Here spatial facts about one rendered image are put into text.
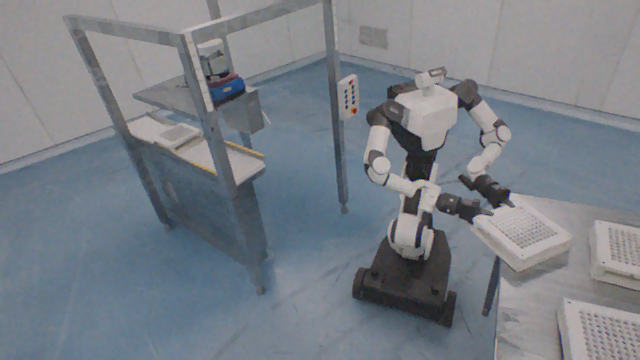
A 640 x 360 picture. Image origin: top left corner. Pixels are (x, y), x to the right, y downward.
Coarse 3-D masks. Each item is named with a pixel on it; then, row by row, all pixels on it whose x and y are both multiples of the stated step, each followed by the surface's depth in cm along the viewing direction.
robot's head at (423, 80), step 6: (426, 72) 165; (432, 72) 166; (438, 72) 166; (420, 78) 165; (426, 78) 163; (432, 78) 165; (438, 78) 166; (420, 84) 166; (426, 84) 164; (432, 84) 167; (426, 90) 169; (432, 90) 168
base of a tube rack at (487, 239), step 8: (480, 232) 147; (488, 240) 144; (496, 248) 140; (560, 248) 138; (568, 248) 138; (504, 256) 137; (544, 256) 135; (552, 256) 137; (512, 264) 134; (528, 264) 133; (536, 264) 135
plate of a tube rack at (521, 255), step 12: (516, 204) 152; (480, 216) 148; (540, 216) 145; (480, 228) 145; (492, 228) 142; (504, 240) 137; (516, 240) 136; (528, 240) 136; (540, 240) 135; (552, 240) 135; (564, 240) 135; (516, 252) 132; (528, 252) 132; (540, 252) 132
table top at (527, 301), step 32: (576, 224) 150; (576, 256) 137; (512, 288) 129; (544, 288) 127; (576, 288) 126; (608, 288) 125; (512, 320) 119; (544, 320) 118; (512, 352) 111; (544, 352) 110
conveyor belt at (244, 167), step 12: (144, 120) 283; (156, 120) 281; (132, 132) 267; (144, 132) 265; (156, 132) 264; (204, 144) 242; (192, 156) 230; (204, 156) 229; (228, 156) 226; (240, 156) 224; (240, 168) 213; (252, 168) 212; (240, 180) 206
